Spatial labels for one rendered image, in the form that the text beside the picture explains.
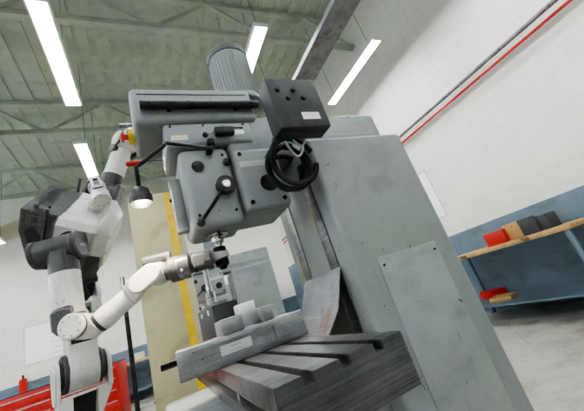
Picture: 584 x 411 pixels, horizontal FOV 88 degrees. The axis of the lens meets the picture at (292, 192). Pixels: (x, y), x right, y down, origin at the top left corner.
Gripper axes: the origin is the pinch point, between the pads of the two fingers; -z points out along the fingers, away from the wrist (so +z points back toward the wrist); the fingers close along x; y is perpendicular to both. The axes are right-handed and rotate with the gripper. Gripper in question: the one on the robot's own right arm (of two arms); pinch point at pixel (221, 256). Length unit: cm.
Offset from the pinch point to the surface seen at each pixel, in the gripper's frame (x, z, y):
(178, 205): -4.8, 10.5, -21.3
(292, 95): -28, -37, -43
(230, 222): -7.7, -6.1, -9.1
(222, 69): -2, -18, -83
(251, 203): -8.6, -14.9, -13.9
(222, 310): 31.7, 6.3, 16.8
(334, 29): 125, -164, -236
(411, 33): 236, -368, -327
